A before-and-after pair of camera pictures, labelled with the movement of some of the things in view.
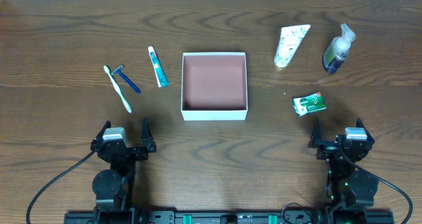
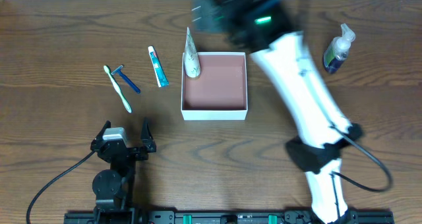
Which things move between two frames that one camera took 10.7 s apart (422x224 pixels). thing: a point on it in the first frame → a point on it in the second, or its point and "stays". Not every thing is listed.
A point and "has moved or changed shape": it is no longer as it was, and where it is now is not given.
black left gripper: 128,151 stays
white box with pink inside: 214,86 stays
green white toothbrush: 127,105 stays
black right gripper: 335,145 → 204,17
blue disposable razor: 126,78 stays
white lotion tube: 291,37 has moved or changed shape
